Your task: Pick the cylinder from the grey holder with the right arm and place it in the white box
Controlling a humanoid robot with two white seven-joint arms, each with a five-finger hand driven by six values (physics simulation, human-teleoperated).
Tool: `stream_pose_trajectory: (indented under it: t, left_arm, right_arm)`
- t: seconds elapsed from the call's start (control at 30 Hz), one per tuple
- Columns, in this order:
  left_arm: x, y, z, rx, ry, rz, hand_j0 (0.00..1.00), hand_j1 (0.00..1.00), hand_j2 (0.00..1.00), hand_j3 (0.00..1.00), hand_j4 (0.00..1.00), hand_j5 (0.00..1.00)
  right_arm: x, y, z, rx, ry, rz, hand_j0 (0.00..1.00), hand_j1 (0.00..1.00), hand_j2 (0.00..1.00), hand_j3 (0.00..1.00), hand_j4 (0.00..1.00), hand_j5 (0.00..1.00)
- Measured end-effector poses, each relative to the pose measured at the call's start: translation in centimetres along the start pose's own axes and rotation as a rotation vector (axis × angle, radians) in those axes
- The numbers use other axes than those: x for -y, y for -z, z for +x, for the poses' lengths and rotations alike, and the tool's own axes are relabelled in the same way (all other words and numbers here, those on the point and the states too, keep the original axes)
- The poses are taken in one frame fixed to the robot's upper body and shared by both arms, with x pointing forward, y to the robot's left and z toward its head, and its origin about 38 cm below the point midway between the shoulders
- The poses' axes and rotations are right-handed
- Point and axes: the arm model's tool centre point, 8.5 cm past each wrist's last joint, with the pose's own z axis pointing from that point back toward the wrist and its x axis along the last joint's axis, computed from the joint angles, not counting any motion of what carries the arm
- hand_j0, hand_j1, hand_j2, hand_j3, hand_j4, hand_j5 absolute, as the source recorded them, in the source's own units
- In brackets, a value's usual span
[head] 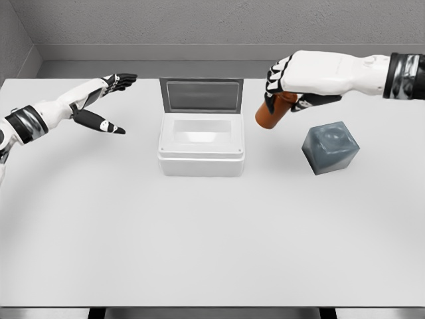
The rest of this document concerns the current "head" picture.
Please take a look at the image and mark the grey box lid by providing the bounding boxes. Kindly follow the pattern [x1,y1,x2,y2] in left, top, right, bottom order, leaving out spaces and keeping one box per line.
[159,78,242,115]

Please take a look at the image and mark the white open box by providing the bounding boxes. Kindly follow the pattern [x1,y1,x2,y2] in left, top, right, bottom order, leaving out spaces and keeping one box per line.
[157,112,246,177]

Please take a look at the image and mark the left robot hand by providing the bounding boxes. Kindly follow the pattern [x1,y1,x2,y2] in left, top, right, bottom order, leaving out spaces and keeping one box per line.
[56,73,138,136]

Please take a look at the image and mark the grey-blue cube block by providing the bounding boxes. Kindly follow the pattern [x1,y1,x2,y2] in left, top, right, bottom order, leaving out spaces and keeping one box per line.
[301,121,361,175]

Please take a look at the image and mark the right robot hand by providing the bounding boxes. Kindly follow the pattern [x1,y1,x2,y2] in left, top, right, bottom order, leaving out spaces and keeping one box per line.
[264,50,349,114]

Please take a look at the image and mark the orange-brown cylinder bottle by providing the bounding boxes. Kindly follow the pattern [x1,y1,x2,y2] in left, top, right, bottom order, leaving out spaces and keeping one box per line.
[254,92,298,130]

